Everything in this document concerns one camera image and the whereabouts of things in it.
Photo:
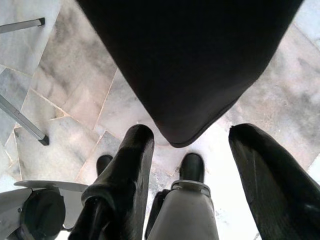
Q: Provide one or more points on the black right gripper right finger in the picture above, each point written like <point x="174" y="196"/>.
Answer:
<point x="280" y="195"/>

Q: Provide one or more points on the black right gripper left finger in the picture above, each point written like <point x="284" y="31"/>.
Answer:
<point x="120" y="195"/>

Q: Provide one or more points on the black knit collar garment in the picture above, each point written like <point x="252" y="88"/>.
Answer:
<point x="187" y="62"/>

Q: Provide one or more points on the silver metal clothes rack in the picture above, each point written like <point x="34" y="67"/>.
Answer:
<point x="25" y="123"/>

